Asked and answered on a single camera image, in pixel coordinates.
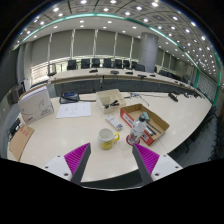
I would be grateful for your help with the brown red-labelled cardboard box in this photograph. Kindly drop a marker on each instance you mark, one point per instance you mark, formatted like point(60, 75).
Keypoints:
point(131, 113)

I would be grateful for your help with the large white carton box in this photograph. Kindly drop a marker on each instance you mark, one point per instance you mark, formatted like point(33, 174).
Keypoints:
point(35, 106)

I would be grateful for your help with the flat brown cardboard sheet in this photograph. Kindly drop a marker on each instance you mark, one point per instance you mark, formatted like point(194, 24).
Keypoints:
point(20, 141)

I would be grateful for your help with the teal grey block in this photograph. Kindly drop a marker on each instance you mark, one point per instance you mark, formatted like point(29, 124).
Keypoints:
point(146, 116)

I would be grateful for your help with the row of black office chairs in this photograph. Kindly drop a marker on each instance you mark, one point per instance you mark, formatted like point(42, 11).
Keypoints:
point(96, 63)

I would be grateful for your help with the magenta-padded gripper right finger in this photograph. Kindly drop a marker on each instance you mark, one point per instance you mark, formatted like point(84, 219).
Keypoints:
point(150, 160)

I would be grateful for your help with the flat round red coaster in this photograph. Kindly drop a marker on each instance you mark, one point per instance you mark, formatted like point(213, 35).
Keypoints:
point(128, 140)

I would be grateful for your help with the clear black-capped water bottle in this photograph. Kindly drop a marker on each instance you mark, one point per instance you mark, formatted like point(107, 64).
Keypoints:
point(137, 130)

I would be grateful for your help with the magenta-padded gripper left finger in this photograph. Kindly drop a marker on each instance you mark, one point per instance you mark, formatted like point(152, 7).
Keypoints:
point(75, 160)

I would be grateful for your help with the round ceiling lights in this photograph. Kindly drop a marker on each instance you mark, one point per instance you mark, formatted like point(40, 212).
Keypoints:
point(110, 22)

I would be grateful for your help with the black tool in beige box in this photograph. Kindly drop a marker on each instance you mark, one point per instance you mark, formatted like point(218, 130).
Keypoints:
point(111, 104)

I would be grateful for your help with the long curved conference desk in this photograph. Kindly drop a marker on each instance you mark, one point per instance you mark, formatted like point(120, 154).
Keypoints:
point(116, 83)

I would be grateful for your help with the white power strip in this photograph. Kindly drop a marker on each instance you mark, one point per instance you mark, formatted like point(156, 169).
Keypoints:
point(114, 122)

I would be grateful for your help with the white paper sheet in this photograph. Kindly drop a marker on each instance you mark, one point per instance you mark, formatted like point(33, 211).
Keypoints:
point(74, 110)

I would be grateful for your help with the black desk phone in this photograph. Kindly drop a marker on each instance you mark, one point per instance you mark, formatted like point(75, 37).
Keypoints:
point(69, 97)

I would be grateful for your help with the small beige open box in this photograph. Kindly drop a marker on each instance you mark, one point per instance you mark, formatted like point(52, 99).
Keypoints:
point(111, 110)

